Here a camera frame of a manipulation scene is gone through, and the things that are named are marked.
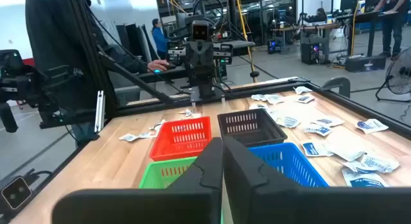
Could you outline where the person's hand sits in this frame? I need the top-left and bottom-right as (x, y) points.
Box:
(146, 59), (170, 73)

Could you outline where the red plastic basket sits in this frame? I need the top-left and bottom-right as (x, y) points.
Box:
(149, 116), (213, 162)

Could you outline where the black floor fan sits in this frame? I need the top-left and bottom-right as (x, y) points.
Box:
(374, 46), (411, 103)

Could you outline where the black table clamp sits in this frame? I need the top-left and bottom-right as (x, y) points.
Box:
(320, 76), (351, 99)

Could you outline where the yellow cable with black knob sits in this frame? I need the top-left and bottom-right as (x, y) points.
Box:
(236, 0), (260, 83)

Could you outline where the grey office chair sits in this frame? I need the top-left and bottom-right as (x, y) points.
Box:
(114, 85), (144, 107)

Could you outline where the silver aluminium bar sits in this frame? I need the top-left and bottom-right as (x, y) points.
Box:
(94, 90), (106, 134)

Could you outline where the black plastic basket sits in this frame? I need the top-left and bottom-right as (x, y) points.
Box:
(217, 108), (288, 148)

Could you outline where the black standing desk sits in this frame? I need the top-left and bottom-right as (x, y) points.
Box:
(335, 10), (399, 56)

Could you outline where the blue plastic basket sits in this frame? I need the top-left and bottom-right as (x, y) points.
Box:
(249, 142), (330, 188)

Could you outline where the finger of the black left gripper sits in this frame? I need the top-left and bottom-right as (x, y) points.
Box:
(166, 40), (202, 87)
(200, 42), (234, 87)

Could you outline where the dark grey desk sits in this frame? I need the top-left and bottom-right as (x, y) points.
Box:
(137, 40), (256, 83)

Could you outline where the small black computer tower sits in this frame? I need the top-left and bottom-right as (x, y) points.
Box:
(267, 37), (283, 55)

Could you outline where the wooden workbench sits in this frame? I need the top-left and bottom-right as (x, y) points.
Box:
(271, 22), (341, 55)

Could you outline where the green plastic basket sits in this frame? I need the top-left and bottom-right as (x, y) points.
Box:
(138, 156), (198, 189)

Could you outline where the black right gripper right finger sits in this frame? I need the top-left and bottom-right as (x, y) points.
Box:
(223, 136), (411, 224)

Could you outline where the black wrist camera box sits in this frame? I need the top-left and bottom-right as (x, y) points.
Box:
(191, 20), (211, 42)

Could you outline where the person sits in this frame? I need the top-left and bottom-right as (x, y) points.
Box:
(308, 7), (328, 24)
(24, 0), (170, 146)
(151, 18), (170, 60)
(374, 0), (410, 60)

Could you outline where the black equipment case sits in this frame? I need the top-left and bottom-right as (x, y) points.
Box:
(345, 55), (387, 73)

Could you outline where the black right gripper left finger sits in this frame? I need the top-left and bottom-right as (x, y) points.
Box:
(51, 137), (225, 224)

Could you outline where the black depth camera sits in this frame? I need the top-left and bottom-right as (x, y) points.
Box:
(0, 175), (33, 212)

